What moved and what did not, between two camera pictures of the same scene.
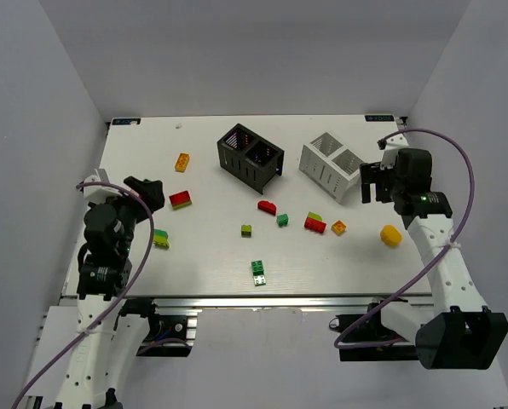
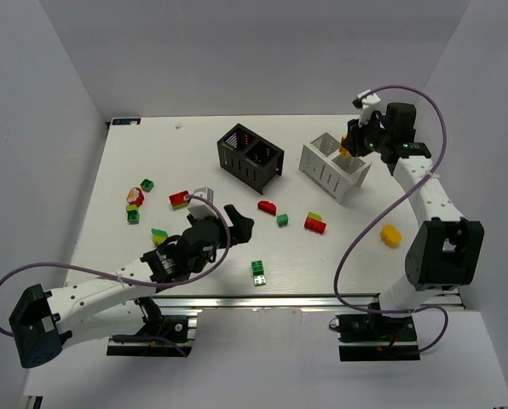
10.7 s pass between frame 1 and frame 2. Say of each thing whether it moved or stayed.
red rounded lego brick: stayed
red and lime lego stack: stayed
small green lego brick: stayed
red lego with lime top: stayed
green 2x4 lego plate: stayed
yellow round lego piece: stayed
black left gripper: moved
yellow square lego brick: moved
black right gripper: moved
